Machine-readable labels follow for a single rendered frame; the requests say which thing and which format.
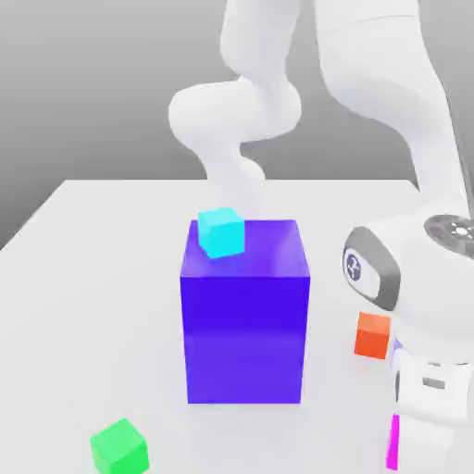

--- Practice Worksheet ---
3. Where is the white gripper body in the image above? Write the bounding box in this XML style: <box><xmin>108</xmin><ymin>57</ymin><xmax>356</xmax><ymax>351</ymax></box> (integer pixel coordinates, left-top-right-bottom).
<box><xmin>396</xmin><ymin>402</ymin><xmax>456</xmax><ymax>474</ymax></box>

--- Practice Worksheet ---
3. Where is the small magenta cube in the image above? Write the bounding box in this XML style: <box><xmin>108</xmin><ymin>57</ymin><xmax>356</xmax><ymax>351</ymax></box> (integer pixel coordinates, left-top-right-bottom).
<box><xmin>385</xmin><ymin>413</ymin><xmax>402</xmax><ymax>472</ymax></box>

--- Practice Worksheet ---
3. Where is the small orange cube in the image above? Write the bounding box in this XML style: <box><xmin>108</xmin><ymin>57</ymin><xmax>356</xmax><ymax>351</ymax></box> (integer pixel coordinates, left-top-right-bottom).
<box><xmin>353</xmin><ymin>311</ymin><xmax>393</xmax><ymax>361</ymax></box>

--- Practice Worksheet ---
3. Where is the small cyan cube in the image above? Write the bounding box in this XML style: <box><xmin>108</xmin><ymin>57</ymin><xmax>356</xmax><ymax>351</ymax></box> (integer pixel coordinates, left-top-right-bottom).
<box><xmin>196</xmin><ymin>206</ymin><xmax>246</xmax><ymax>260</ymax></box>

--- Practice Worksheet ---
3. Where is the small green cube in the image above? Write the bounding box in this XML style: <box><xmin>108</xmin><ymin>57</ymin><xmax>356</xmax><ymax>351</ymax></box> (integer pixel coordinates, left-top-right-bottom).
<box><xmin>89</xmin><ymin>417</ymin><xmax>150</xmax><ymax>474</ymax></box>

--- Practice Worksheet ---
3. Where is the large blue box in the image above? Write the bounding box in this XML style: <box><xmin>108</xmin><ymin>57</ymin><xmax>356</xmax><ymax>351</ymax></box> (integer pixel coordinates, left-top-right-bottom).
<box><xmin>179</xmin><ymin>218</ymin><xmax>311</xmax><ymax>405</ymax></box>

